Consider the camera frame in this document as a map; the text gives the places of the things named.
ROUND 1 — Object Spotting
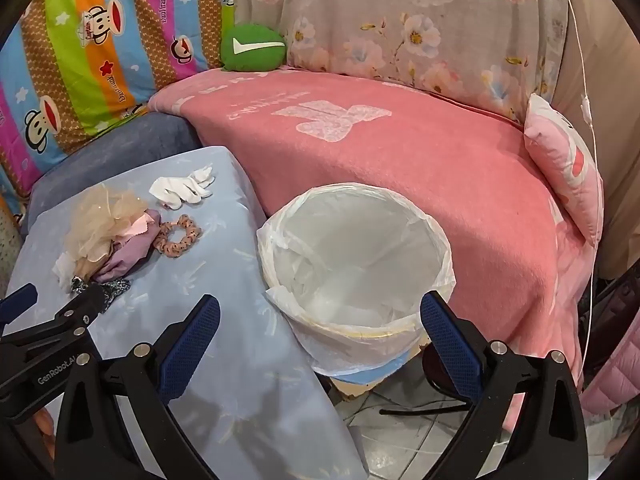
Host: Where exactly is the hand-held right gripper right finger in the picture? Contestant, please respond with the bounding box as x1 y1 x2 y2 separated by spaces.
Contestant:
420 290 590 480

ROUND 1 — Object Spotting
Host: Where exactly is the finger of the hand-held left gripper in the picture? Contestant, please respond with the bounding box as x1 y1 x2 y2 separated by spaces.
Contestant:
0 285 108 361
0 282 40 331

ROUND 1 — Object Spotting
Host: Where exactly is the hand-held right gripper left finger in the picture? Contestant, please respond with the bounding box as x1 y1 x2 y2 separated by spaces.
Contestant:
54 294 223 480

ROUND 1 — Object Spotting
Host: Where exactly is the dark patterned cloth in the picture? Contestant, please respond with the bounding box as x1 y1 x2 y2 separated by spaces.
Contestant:
70 275 132 313

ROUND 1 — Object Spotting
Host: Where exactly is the purple cloth mask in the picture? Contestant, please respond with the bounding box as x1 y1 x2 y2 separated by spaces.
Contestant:
95 210 163 283

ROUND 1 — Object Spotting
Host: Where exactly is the beige mesh pouf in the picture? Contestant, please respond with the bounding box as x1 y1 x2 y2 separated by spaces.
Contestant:
64 183 151 276

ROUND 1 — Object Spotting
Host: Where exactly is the pink cloth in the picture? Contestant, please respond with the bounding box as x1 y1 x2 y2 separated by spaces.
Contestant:
117 210 161 241

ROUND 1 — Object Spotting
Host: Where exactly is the orange patterned scrunchie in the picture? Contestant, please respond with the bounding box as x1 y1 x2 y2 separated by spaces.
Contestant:
156 214 202 259

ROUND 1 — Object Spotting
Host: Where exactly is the bin with white plastic liner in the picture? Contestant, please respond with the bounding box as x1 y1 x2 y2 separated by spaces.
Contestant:
256 181 457 378

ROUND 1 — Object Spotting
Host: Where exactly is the black stool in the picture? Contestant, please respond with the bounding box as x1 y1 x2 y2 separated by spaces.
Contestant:
378 340 481 418

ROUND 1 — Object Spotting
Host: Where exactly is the beige dotted cloth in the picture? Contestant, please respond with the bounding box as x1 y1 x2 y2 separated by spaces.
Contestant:
0 195 28 286

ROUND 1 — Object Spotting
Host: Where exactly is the pink quilted jacket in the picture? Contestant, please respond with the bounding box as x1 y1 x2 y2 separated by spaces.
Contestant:
580 330 640 416

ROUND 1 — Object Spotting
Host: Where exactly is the blue-grey cushion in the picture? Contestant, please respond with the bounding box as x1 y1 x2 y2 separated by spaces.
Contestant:
30 112 203 221

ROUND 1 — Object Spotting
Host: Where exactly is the pink blanket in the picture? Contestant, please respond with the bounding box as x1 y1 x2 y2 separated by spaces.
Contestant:
147 69 586 431

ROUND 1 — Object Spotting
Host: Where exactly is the pink and white pillow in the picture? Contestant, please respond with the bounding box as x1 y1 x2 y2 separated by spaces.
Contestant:
522 92 605 248

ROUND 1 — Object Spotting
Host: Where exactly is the striped monkey print cloth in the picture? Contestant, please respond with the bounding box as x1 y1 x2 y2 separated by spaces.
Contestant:
0 0 251 231

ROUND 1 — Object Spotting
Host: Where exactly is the green round cushion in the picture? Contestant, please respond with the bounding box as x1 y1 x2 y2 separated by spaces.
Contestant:
220 23 287 71

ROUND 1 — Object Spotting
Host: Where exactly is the grey floral cloth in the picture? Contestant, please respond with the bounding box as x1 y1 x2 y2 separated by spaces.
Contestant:
234 0 566 121

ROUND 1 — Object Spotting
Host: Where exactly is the white cable with switch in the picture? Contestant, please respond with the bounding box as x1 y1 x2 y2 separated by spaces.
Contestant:
550 0 598 376

